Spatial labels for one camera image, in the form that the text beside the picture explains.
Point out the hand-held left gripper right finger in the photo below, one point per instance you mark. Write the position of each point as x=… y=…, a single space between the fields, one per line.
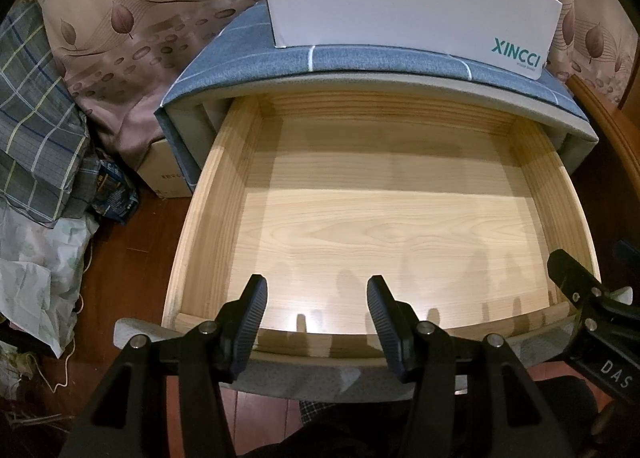
x=385 y=323

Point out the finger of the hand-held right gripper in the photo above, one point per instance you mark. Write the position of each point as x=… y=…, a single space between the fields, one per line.
x=631 y=263
x=570 y=273

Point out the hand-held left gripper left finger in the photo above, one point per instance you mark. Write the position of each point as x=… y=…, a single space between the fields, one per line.
x=250 y=323

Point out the grey-fronted wooden drawer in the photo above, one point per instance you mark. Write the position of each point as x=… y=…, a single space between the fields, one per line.
x=375 y=218

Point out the checked slipper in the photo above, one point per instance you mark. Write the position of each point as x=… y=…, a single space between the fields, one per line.
x=315 y=410

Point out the curved orange wooden furniture panel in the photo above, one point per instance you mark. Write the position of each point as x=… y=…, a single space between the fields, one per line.
x=615 y=147

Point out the grey fabric nightstand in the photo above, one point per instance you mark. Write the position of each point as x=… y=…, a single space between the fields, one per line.
x=580 y=147

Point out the small cardboard box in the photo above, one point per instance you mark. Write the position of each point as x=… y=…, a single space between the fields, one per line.
x=165 y=172

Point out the dark blue printed bag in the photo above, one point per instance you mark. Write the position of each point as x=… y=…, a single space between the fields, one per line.
x=115 y=193

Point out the white plastic bag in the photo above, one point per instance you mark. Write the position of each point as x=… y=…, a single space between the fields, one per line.
x=35 y=278

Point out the blue checked cloth cover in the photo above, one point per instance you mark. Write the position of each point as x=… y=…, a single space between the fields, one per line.
x=260 y=52

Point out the leaf pattern beige bedspread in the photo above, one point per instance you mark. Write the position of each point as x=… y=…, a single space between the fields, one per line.
x=125 y=62

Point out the grey plaid cloth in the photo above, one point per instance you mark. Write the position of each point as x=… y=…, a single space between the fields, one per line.
x=35 y=127

